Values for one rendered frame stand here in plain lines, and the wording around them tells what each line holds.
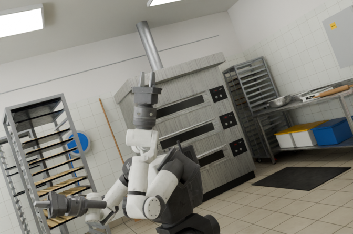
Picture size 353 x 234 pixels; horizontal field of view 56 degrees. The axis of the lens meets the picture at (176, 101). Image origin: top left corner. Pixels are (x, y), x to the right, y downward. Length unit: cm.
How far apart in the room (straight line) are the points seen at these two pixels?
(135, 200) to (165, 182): 16
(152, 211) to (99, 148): 442
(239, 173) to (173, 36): 278
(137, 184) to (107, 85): 461
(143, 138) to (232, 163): 401
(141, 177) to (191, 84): 392
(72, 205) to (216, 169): 374
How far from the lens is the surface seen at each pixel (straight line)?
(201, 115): 505
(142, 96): 129
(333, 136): 490
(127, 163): 182
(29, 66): 581
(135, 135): 128
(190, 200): 163
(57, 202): 155
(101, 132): 565
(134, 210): 126
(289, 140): 554
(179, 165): 140
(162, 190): 132
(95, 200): 161
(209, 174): 505
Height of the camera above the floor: 124
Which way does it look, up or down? 3 degrees up
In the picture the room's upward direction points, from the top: 20 degrees counter-clockwise
